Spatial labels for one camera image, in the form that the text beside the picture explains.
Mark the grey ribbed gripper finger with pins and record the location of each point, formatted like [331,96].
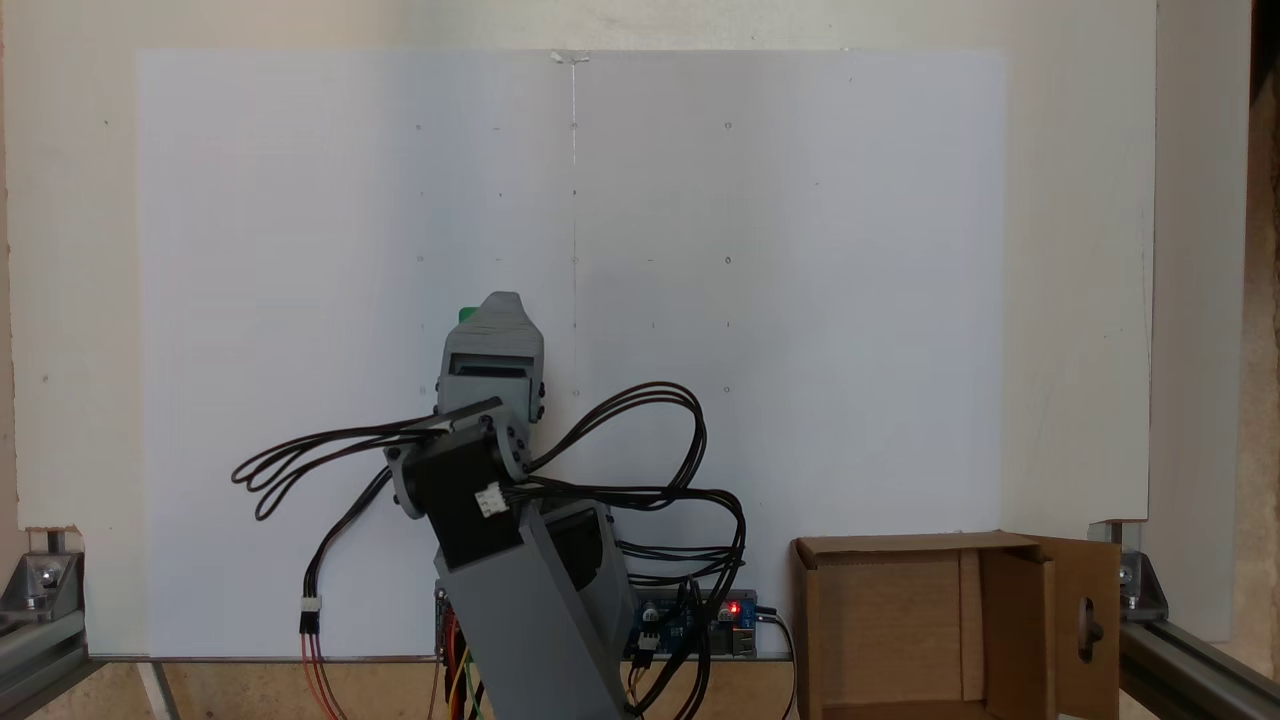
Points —
[497,328]

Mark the green die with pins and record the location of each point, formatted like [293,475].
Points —
[466,316]

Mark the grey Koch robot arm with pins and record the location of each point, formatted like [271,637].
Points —
[540,610]

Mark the white paper sheet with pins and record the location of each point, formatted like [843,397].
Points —
[300,250]

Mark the grey-framed circuit board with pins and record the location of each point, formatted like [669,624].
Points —
[441,620]

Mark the clear tape piece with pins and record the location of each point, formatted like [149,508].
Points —
[571,57]

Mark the blue circuit board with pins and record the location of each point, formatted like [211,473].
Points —
[725,625]

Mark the brown cardboard box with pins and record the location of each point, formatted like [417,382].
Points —
[900,620]

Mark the metal corner bracket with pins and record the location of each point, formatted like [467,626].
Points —
[1135,585]
[40,585]

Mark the aluminium frame post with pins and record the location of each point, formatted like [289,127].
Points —
[35,655]
[1190,675]

